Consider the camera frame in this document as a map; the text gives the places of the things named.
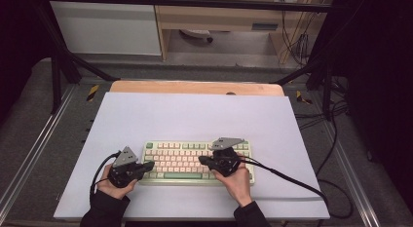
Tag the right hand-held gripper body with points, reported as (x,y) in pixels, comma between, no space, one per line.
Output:
(227,162)

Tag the person's right hand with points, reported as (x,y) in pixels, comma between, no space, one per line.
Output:
(240,186)

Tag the green and pink keyboard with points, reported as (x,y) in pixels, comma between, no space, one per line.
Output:
(175,162)

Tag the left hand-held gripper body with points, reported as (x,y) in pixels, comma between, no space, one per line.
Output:
(125,173)

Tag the aluminium floor rail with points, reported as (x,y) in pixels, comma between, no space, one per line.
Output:
(350,175)
(32,155)

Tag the white cabinet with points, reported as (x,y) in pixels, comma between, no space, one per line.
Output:
(107,32)

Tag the white table cover sheet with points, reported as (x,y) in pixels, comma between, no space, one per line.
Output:
(195,116)

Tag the light wooden desk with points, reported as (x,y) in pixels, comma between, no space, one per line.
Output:
(211,19)

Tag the person's left hand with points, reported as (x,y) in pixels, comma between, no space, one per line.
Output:
(113,190)

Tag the black metal frame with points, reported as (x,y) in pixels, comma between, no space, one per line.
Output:
(195,1)

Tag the yellow and black tape strip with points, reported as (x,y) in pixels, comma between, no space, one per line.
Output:
(302,97)
(92,93)

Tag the dark curtain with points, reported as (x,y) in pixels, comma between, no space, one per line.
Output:
(19,42)
(380,74)

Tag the office chair base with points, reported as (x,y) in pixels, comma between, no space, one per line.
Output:
(195,33)

